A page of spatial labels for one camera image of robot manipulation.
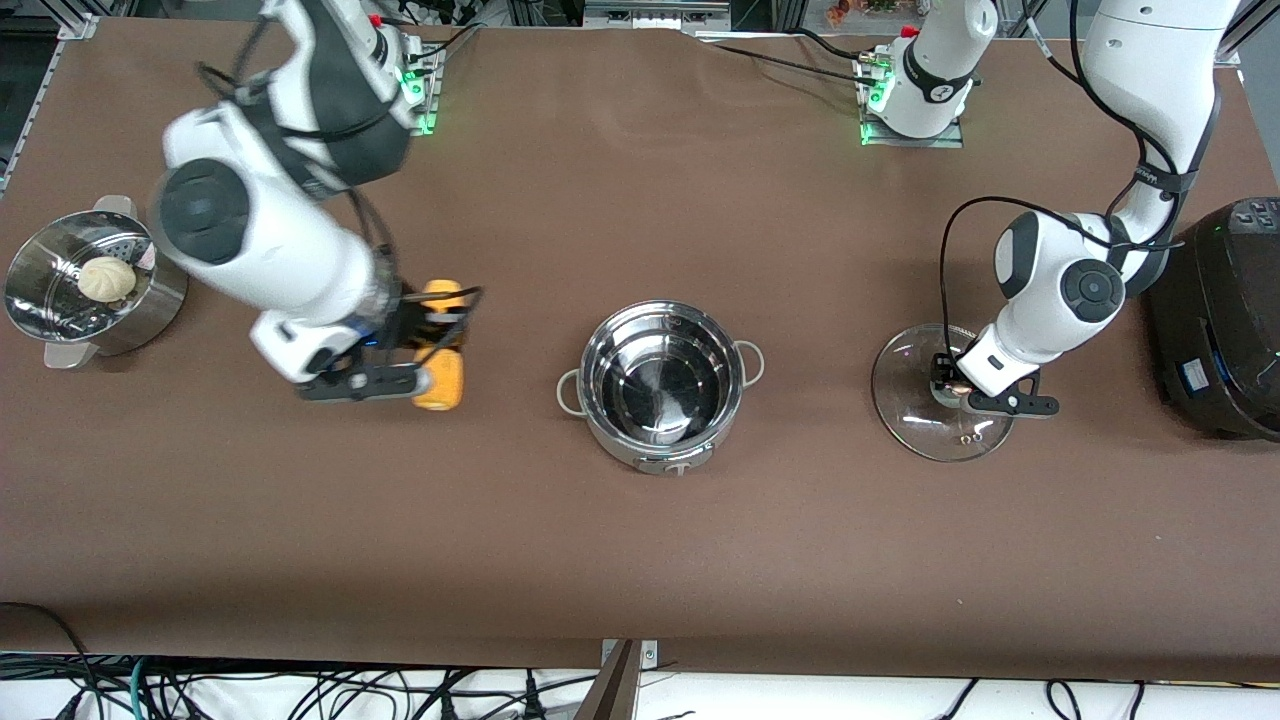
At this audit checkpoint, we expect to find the glass pot lid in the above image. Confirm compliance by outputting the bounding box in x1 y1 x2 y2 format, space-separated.
872 322 1016 464

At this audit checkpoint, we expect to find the yellow corn cob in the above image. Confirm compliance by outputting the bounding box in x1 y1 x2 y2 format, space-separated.
410 278 468 413

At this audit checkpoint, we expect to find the steel steamer pot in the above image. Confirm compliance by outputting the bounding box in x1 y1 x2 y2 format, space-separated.
3 195 189 371

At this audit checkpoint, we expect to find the stainless steel pot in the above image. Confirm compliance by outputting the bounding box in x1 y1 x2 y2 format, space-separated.
556 300 766 477

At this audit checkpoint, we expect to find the white steamed bun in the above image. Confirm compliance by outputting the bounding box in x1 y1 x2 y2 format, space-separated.
78 256 137 304

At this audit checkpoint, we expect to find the brown table cover mat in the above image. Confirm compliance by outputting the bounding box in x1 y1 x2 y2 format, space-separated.
0 15 1280 683

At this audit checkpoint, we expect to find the black rice cooker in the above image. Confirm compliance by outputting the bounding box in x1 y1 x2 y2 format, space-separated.
1145 197 1280 443

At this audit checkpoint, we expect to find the perforated steel steamer insert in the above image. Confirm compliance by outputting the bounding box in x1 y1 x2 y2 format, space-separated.
15 235 156 336

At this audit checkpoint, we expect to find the grey electronics box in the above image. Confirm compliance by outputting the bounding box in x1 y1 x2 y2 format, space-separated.
583 0 733 33

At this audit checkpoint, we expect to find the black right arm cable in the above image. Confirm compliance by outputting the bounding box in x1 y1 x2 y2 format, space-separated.
195 15 486 356

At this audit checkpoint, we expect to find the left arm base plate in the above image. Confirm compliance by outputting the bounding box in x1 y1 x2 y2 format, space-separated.
860 55 966 149

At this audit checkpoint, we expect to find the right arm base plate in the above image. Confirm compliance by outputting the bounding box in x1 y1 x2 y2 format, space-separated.
400 45 441 136

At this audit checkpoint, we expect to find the black base cable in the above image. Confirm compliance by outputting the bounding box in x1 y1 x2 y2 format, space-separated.
700 38 881 89
795 28 876 63
405 20 486 66

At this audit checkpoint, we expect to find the metal edge bracket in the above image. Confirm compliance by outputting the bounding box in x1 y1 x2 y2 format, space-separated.
600 638 659 671

